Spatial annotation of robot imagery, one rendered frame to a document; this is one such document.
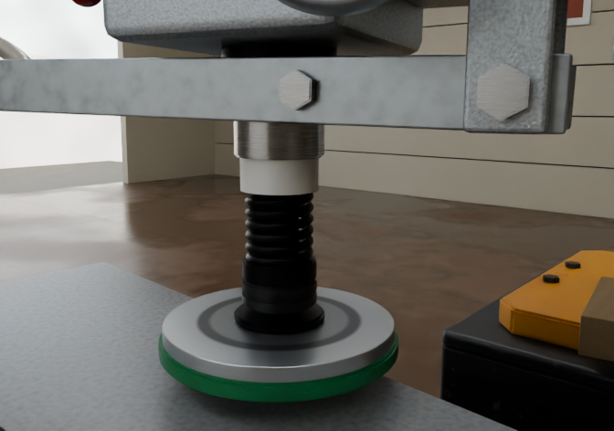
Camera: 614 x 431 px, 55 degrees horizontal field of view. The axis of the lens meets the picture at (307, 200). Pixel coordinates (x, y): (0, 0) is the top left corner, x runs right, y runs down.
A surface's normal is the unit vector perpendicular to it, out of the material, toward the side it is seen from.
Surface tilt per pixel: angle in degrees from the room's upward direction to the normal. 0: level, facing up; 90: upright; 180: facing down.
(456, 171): 90
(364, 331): 0
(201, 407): 0
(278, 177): 90
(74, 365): 0
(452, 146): 90
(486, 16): 90
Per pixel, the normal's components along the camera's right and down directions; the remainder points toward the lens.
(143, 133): 0.77, 0.11
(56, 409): 0.00, -0.99
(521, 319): -0.65, 0.11
